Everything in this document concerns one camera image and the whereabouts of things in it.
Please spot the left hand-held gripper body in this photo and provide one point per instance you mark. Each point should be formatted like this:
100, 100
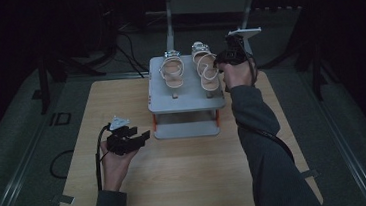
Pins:
121, 143

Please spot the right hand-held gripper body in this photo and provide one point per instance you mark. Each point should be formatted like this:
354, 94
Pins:
235, 53

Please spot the grey two-tier shoe rack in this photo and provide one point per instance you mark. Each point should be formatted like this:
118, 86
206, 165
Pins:
186, 102

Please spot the person's right hand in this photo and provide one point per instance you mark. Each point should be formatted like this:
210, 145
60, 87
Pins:
238, 74

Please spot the person's left hand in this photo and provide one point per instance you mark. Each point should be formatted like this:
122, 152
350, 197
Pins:
116, 170

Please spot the white metal stand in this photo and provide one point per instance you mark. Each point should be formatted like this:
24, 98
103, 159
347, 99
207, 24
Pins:
207, 5

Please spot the grey tape strip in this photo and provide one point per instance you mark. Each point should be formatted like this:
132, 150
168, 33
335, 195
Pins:
66, 199
311, 173

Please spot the black metal stand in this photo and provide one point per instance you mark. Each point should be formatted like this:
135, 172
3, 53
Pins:
44, 91
316, 74

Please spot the dark equipment tower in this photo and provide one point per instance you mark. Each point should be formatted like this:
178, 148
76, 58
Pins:
107, 19

